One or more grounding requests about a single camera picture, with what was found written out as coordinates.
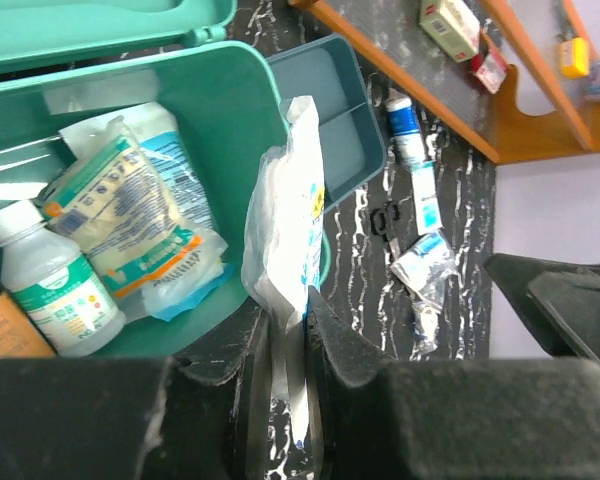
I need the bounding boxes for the orange wooden rack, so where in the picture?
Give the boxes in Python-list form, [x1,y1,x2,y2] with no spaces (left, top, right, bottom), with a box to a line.
[292,1,600,164]

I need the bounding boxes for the blue white spray bottle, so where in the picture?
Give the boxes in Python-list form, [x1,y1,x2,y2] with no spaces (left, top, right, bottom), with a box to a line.
[385,96,428,168]

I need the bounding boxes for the brown medicine bottle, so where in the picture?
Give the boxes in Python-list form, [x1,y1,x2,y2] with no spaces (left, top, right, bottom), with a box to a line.
[0,285,55,358]

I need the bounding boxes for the blue divided tray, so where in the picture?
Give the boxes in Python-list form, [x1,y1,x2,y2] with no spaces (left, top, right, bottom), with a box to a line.
[268,34,387,212]

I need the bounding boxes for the long blue white packet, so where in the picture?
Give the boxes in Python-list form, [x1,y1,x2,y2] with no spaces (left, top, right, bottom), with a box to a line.
[60,102,235,322]

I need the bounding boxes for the cotton swab pack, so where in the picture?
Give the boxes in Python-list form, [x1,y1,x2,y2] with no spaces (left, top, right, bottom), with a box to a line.
[38,117,228,306]

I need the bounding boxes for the black handled scissors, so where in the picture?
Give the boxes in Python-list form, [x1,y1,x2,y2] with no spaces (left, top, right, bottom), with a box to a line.
[371,200,401,260]

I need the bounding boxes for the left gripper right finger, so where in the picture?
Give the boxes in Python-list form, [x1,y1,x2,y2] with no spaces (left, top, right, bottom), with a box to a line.
[305,290,600,479]

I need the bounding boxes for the white green bottle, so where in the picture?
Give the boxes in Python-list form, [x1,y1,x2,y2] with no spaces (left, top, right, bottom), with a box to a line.
[0,200,126,357]

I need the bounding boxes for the white red medicine box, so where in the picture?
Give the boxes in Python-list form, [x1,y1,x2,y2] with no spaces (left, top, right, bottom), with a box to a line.
[419,0,481,63]

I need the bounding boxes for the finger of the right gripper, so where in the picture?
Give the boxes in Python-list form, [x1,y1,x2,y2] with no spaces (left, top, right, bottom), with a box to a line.
[485,253,600,364]

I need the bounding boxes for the teal medicine kit box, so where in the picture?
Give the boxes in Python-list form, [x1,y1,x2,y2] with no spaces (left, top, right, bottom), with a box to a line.
[0,1,290,358]

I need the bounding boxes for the yellow small box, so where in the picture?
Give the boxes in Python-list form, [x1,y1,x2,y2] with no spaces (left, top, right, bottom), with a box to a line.
[559,37,590,79]

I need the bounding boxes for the clear plastic vial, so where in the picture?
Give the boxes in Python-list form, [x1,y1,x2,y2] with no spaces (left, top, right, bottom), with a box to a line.
[390,230,457,355]

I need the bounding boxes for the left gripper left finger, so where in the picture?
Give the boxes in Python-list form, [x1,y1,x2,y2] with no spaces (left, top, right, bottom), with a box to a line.
[0,313,270,479]

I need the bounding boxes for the white blue gauze packet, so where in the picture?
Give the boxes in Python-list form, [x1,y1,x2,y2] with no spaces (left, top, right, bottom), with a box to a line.
[241,95,325,447]

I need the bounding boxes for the red white small packet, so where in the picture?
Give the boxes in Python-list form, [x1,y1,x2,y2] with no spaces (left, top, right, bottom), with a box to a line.
[470,46,508,94]

